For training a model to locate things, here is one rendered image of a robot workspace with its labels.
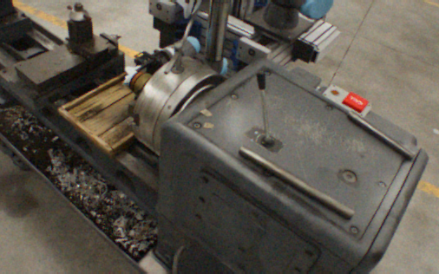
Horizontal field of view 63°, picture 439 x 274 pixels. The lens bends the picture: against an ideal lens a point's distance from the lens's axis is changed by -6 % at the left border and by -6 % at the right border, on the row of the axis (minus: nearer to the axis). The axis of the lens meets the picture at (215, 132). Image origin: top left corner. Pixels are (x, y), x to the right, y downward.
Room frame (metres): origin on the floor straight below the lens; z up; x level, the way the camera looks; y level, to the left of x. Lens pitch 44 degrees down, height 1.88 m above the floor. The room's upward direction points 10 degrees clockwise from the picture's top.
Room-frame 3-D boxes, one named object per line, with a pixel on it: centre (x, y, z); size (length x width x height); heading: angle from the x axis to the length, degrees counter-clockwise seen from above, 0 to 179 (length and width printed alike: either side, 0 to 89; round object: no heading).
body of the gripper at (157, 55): (1.11, 0.27, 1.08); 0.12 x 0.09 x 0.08; 148
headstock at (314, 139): (0.71, -0.23, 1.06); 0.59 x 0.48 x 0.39; 59
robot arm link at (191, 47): (1.24, 0.17, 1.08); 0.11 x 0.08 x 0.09; 148
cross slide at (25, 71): (1.24, 0.65, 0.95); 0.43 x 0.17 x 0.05; 149
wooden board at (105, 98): (1.05, 0.38, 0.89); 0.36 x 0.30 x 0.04; 149
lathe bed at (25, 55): (1.23, 0.66, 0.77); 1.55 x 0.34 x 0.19; 59
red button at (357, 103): (0.86, -0.37, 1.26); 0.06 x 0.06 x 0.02; 59
